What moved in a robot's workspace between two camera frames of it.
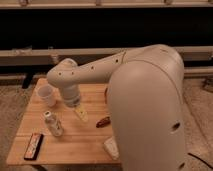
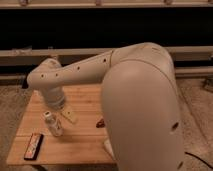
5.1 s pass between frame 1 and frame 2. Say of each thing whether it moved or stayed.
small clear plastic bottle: stayed
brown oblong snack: stayed
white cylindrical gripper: moved
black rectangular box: stayed
